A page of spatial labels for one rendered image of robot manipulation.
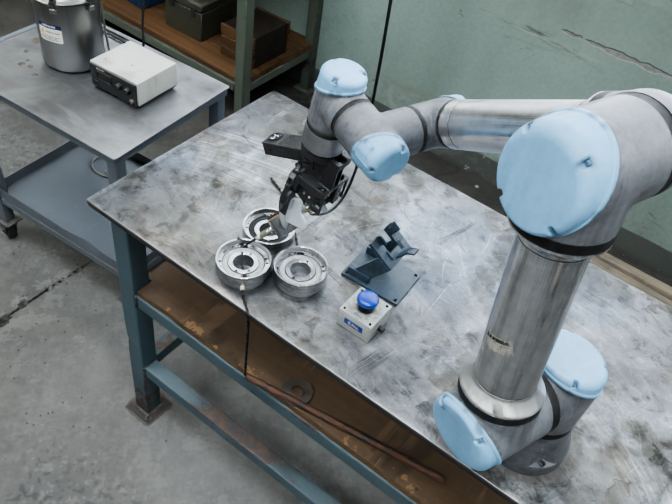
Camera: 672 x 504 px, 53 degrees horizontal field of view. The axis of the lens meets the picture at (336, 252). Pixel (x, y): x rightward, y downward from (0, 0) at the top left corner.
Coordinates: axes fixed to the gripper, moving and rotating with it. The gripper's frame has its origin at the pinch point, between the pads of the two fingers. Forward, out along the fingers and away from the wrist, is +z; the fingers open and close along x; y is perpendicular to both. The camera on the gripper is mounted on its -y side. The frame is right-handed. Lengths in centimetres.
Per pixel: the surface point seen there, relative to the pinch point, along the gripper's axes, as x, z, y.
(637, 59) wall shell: 157, 13, 26
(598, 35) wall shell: 157, 13, 11
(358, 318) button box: -7.7, 2.2, 22.9
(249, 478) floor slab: -11, 88, 16
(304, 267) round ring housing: -2.6, 7.2, 7.3
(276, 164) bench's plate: 19.1, 12.5, -17.8
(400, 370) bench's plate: -8.6, 5.2, 34.3
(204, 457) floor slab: -15, 90, 2
